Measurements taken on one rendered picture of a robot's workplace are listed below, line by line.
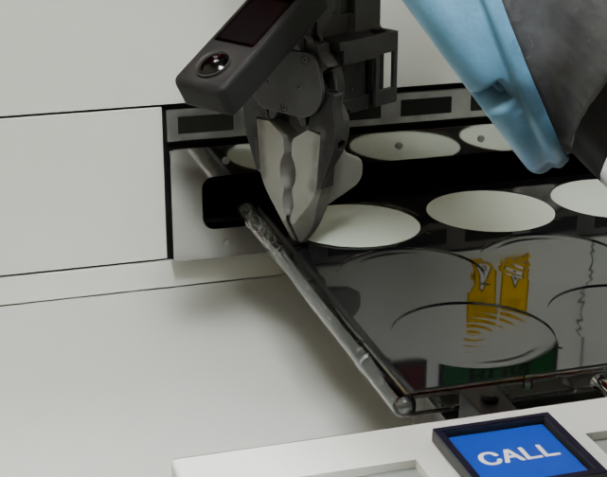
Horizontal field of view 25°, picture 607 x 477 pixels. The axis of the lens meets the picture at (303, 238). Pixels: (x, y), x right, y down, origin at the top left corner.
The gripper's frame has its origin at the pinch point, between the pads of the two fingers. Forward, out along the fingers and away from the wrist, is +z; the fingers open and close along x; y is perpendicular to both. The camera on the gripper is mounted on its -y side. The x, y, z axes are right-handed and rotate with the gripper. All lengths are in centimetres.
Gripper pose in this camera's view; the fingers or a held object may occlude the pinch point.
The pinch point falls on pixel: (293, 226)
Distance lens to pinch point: 99.8
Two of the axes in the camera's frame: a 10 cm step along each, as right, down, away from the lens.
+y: 6.9, -2.5, 6.8
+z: 0.0, 9.4, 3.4
